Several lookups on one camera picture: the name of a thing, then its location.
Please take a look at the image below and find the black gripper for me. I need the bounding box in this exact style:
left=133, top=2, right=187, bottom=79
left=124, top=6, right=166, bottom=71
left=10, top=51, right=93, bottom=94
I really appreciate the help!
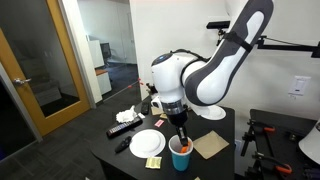
left=165, top=110, right=190, bottom=147

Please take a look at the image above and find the orange toy carrot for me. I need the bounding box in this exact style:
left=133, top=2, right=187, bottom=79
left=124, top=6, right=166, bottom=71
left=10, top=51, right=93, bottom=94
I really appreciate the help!
left=180, top=141, right=192, bottom=154

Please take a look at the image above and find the blue plastic cup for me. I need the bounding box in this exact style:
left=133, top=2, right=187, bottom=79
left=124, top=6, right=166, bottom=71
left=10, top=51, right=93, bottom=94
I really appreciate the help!
left=168, top=134, right=194, bottom=172

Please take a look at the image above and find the brown paper napkin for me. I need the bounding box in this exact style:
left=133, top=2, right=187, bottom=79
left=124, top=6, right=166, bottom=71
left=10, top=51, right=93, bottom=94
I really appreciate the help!
left=150, top=105, right=165, bottom=116
left=192, top=130, right=230, bottom=160

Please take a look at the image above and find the white round plate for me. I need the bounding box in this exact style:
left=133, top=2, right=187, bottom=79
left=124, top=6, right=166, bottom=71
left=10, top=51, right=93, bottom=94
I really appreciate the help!
left=199, top=104, right=227, bottom=121
left=129, top=128, right=167, bottom=159

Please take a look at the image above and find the yellow sticky note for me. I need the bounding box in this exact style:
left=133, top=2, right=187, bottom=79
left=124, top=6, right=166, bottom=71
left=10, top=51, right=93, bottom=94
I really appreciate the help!
left=145, top=156, right=163, bottom=170

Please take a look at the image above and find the black TV remote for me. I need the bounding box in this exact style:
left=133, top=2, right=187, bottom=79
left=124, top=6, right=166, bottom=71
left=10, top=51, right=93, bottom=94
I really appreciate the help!
left=140, top=101, right=151, bottom=116

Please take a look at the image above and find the black and grey remote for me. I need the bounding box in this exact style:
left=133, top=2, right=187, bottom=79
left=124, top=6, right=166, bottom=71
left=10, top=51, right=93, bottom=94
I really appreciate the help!
left=106, top=116, right=144, bottom=140

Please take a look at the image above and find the crumpled white tissue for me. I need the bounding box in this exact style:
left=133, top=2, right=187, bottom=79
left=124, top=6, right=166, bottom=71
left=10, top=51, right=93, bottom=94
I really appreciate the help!
left=115, top=105, right=138, bottom=124

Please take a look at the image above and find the small black remote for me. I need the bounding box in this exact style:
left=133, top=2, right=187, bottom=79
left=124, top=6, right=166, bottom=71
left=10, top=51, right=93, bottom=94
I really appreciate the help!
left=114, top=135, right=133, bottom=154

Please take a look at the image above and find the white filing cabinet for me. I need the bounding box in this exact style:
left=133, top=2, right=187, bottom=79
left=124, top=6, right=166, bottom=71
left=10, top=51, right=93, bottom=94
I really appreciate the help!
left=95, top=68, right=113, bottom=96

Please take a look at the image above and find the black perforated mounting table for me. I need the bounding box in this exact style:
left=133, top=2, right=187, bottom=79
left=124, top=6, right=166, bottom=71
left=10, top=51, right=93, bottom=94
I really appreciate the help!
left=248, top=108, right=320, bottom=180

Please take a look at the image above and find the black office chair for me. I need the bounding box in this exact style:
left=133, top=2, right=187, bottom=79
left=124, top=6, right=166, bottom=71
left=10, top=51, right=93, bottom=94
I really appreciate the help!
left=99, top=42, right=114, bottom=61

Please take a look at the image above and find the yellow wooden glass door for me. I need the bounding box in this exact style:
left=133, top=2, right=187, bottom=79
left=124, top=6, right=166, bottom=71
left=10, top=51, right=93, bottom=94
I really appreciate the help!
left=0, top=0, right=92, bottom=138

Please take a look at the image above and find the black clamp bracket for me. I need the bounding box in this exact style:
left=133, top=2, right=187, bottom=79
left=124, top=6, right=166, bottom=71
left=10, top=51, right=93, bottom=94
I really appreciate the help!
left=244, top=159, right=268, bottom=180
left=241, top=119, right=268, bottom=158

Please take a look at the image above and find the orange-handled black clamp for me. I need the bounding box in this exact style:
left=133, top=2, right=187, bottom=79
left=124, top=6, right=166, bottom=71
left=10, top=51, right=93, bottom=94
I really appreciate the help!
left=253, top=151, right=294, bottom=175
left=247, top=119, right=276, bottom=134

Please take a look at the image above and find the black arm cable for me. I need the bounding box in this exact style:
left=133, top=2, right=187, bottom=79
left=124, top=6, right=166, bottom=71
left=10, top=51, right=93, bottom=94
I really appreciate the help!
left=169, top=48, right=212, bottom=64

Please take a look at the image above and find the black bar camera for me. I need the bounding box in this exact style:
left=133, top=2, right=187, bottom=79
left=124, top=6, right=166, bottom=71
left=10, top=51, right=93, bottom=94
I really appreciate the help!
left=205, top=20, right=231, bottom=30

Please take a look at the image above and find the white wall switch plate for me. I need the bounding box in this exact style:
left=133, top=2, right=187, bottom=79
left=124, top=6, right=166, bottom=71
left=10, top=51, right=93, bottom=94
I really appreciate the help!
left=288, top=75, right=312, bottom=98

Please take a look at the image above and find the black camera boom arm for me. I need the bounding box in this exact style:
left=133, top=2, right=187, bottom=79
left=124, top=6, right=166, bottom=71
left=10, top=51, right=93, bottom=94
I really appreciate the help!
left=256, top=34, right=320, bottom=59

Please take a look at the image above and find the silver door handle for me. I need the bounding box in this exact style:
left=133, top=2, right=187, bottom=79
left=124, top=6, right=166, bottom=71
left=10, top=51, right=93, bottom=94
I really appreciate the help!
left=13, top=77, right=33, bottom=85

